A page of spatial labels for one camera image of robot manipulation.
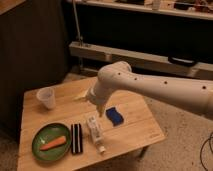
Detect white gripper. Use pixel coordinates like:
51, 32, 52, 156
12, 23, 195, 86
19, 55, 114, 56
75, 86, 110, 117

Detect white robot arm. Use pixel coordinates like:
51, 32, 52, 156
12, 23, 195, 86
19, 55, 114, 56
75, 61, 213, 121

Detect white tube with cap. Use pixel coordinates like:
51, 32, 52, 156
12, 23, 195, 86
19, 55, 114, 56
86, 116, 106, 154

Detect blue sponge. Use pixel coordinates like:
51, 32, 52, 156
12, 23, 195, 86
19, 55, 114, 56
106, 107, 124, 126

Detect black striped rectangular block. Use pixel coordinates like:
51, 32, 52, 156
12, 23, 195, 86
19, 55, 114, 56
71, 123, 83, 155

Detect translucent plastic cup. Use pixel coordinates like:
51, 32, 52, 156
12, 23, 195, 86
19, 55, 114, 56
36, 87, 56, 110

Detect wooden folding table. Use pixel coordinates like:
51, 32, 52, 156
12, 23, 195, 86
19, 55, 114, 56
17, 78, 165, 171

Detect orange carrot piece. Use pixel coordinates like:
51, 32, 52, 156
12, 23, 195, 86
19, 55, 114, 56
40, 136, 66, 151

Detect green round plate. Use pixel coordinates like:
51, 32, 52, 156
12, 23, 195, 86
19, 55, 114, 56
31, 123, 71, 162

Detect metal pole stand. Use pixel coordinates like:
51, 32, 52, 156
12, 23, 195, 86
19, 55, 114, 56
72, 0, 83, 46

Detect long grey case with handle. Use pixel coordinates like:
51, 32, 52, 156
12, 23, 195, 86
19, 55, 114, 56
69, 41, 213, 80

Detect black floor cables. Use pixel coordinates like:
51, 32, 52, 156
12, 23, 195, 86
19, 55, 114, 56
199, 131, 213, 171

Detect cluttered wall shelf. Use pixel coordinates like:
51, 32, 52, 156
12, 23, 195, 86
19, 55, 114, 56
75, 0, 213, 21

